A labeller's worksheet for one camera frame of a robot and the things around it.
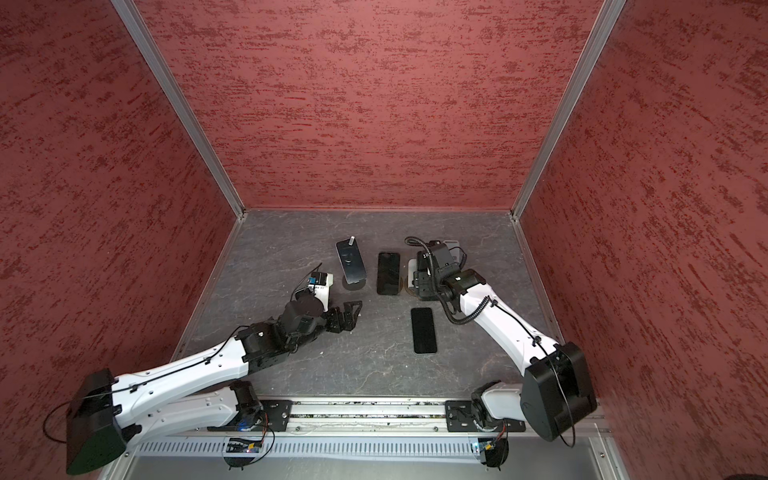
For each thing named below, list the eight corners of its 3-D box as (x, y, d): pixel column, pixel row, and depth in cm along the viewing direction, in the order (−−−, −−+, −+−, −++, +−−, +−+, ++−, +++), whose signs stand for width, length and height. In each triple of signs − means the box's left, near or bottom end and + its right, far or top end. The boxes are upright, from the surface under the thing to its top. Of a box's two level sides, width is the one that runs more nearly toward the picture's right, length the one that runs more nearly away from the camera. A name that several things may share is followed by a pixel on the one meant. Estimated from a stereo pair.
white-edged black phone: (412, 353, 87) (413, 350, 85) (411, 310, 96) (411, 307, 94) (435, 353, 87) (436, 350, 85) (431, 311, 96) (432, 307, 94)
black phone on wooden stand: (378, 296, 99) (377, 275, 89) (379, 274, 105) (378, 252, 94) (398, 296, 99) (399, 275, 89) (398, 274, 105) (399, 252, 94)
